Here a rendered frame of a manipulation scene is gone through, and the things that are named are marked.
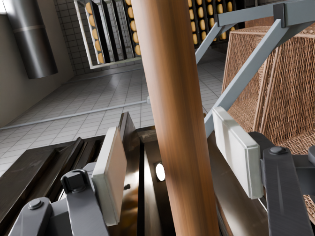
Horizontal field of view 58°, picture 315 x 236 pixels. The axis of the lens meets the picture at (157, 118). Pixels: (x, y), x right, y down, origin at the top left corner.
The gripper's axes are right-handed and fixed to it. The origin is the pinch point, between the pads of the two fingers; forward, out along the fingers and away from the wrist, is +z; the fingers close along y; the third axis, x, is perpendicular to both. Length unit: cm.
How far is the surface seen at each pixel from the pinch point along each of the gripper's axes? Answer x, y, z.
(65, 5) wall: 64, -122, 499
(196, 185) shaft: -1.7, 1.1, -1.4
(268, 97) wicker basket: -26, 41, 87
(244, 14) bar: 5, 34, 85
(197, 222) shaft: -4.3, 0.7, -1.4
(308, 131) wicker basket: -44, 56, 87
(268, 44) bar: 0.2, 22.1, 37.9
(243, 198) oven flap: -52, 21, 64
